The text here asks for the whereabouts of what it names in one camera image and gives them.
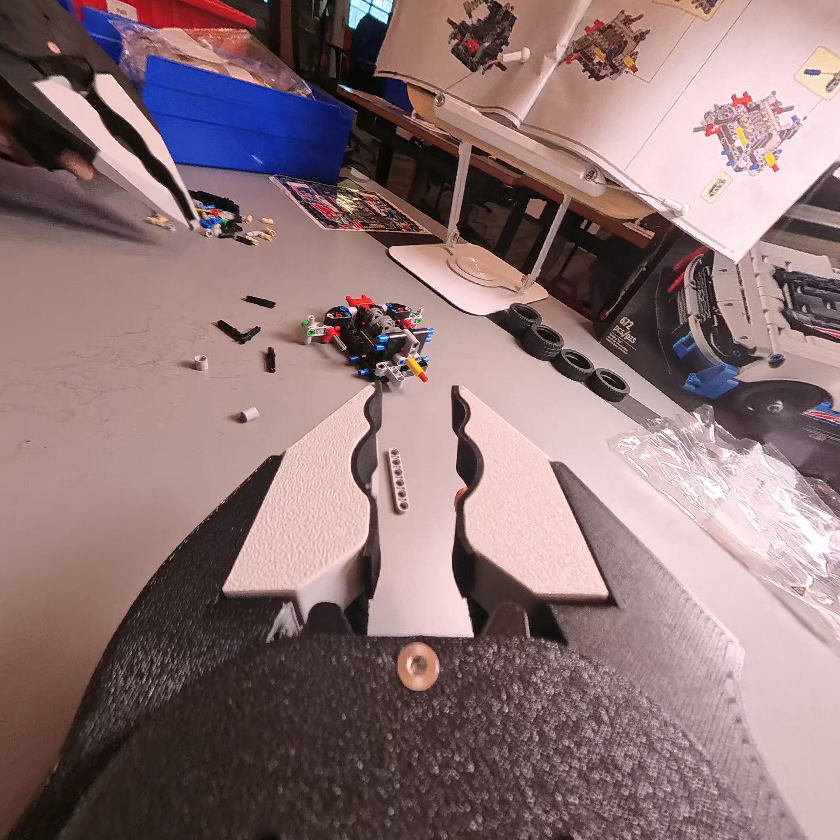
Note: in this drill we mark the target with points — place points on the black rubber tyre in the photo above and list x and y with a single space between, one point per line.
608 385
575 365
543 341
522 319

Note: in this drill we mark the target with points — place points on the wooden background table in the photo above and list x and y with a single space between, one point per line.
374 105

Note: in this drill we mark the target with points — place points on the pile of small lego pieces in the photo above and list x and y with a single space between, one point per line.
220 216

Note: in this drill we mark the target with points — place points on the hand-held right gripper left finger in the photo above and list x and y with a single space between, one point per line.
302 525

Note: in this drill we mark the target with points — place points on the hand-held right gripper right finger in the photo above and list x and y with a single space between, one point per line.
531 531

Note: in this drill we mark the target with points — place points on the lego set box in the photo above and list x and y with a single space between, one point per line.
735 315

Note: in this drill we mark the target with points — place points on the person's left hand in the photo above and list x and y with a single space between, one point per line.
80 167

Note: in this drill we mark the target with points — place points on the lego instruction booklet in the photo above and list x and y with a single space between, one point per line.
656 111

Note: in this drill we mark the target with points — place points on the partly built lego model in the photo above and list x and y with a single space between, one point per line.
367 331

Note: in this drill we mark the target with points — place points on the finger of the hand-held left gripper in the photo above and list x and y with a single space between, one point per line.
144 124
111 151

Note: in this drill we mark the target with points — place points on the white book stand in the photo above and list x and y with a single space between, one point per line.
472 282

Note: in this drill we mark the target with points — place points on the plastic bags in bin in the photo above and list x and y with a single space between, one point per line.
216 56

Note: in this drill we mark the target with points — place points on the blue storage bin with bags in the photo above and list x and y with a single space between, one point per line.
249 124

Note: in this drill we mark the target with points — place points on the person's right hand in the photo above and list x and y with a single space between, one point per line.
460 499

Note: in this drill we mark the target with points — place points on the grey lego beam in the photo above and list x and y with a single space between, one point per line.
398 481

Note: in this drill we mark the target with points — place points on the red storage bin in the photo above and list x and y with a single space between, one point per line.
184 10

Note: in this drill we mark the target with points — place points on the empty clear plastic bags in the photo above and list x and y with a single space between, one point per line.
728 499

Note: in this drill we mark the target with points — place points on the lego sticker sheet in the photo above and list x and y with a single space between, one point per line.
348 205

